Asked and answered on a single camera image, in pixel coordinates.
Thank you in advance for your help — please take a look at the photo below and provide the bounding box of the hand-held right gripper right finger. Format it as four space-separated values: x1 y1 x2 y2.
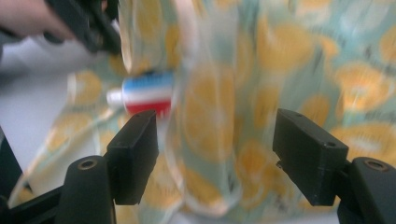
272 107 350 207

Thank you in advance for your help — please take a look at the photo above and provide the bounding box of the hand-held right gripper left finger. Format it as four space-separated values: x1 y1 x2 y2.
105 108 160 206

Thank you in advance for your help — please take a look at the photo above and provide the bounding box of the white red blue toothpaste tube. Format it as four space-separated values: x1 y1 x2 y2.
106 70 175 119

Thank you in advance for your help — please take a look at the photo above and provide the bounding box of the yellow floral cloth bag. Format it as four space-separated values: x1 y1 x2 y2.
8 0 396 224

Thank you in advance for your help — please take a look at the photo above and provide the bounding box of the white table mat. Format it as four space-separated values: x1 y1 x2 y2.
0 33 125 175

